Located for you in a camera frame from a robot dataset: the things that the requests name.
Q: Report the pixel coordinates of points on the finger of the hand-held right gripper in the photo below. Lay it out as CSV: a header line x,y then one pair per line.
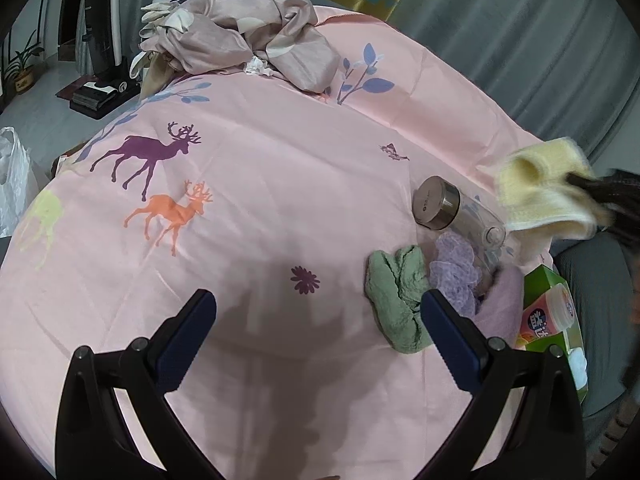
x,y
590,186

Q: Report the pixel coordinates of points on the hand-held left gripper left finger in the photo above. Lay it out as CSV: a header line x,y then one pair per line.
x,y
185,340

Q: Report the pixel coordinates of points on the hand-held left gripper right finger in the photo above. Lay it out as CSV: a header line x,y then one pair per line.
x,y
450,340

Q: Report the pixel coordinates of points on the yellow towel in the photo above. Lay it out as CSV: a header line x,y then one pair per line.
x,y
540,195

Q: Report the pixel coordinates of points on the green towel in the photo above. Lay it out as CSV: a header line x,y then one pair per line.
x,y
400,300

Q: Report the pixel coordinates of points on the purple quilted cloth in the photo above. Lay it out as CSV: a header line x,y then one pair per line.
x,y
450,270

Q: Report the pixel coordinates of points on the pink gum bottle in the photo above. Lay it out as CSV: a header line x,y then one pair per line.
x,y
547,317

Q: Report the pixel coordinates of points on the green box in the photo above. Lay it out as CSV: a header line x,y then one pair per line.
x,y
542,280

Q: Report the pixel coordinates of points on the grey sofa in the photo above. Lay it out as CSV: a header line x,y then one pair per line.
x,y
600,310

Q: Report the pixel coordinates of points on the glass bottle with metal lid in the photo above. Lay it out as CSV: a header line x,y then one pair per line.
x,y
435,202

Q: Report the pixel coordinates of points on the pink printed bedsheet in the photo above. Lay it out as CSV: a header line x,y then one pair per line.
x,y
280,185

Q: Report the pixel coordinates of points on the white plastic bag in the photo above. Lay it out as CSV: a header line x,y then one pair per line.
x,y
12,180

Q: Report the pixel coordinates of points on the crumpled beige satin cloth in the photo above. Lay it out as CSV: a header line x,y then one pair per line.
x,y
225,40

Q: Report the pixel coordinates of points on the potted plant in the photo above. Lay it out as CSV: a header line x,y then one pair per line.
x,y
22,77

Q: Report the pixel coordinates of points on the black upright vacuum cleaner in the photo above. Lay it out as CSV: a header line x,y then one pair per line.
x,y
102,25

